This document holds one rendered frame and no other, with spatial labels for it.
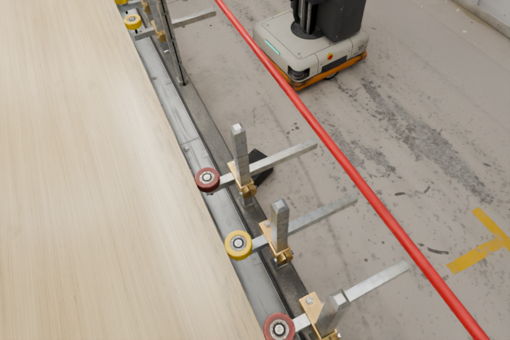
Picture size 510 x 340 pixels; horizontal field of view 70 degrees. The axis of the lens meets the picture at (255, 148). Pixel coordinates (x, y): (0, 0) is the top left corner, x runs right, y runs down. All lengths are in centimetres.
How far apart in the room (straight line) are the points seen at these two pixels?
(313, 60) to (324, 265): 134
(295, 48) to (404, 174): 110
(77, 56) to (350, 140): 164
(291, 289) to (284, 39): 189
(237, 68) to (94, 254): 205
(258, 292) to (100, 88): 99
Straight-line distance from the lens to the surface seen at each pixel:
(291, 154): 128
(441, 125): 271
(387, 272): 115
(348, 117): 258
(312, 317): 106
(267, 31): 278
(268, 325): 100
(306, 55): 257
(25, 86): 178
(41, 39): 200
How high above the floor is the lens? 189
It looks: 53 degrees down
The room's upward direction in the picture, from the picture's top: 4 degrees counter-clockwise
